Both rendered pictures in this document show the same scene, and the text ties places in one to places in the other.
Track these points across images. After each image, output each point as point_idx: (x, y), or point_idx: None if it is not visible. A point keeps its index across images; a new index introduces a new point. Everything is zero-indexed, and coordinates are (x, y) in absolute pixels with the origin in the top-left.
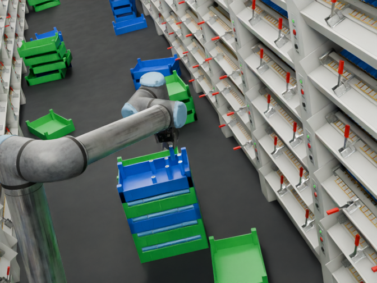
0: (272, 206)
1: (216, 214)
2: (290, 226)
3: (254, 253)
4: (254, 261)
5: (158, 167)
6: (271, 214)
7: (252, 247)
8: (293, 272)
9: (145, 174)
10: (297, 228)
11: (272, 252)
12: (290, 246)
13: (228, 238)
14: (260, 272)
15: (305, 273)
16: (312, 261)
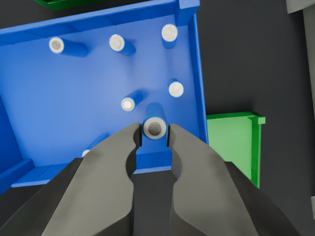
0: (291, 28)
1: (198, 31)
2: (304, 84)
3: (244, 133)
4: (242, 147)
5: (89, 28)
6: (284, 49)
7: (243, 121)
8: (284, 171)
9: (53, 53)
10: (312, 94)
11: (267, 134)
12: (293, 128)
13: (218, 119)
14: (246, 166)
15: (296, 175)
16: (310, 159)
